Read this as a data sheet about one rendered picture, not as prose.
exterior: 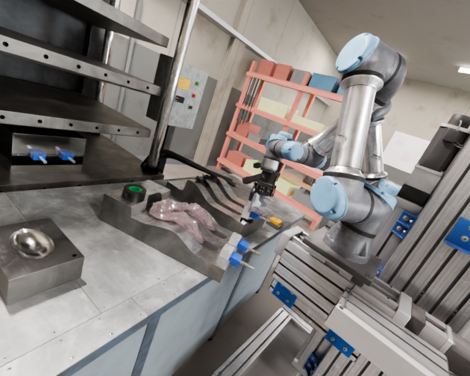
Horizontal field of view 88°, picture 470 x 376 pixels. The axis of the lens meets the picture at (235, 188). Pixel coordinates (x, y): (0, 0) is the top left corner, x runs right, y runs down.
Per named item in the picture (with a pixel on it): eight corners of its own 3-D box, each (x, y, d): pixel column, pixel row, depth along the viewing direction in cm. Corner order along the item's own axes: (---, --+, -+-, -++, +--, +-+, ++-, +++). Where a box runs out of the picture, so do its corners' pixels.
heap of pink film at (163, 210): (217, 227, 103) (223, 212, 100) (200, 247, 86) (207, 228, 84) (165, 202, 107) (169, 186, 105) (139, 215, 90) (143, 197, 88)
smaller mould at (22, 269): (80, 277, 65) (84, 257, 63) (6, 306, 52) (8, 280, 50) (47, 236, 73) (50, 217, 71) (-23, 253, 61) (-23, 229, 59)
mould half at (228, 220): (262, 227, 132) (271, 206, 128) (236, 241, 110) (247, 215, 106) (196, 186, 154) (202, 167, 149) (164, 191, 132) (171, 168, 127)
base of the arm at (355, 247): (370, 256, 85) (386, 232, 82) (362, 269, 73) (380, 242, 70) (330, 232, 93) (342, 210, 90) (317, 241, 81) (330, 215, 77)
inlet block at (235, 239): (258, 257, 99) (263, 245, 98) (256, 262, 95) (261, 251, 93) (229, 242, 101) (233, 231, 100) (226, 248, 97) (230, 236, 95)
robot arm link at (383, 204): (386, 236, 77) (409, 199, 73) (357, 232, 71) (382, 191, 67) (357, 217, 87) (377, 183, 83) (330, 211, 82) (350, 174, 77)
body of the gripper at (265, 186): (266, 198, 106) (275, 171, 104) (249, 191, 110) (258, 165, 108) (272, 198, 112) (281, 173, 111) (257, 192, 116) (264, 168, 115)
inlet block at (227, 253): (253, 271, 89) (258, 259, 87) (250, 278, 84) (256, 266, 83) (221, 254, 91) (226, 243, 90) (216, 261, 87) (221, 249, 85)
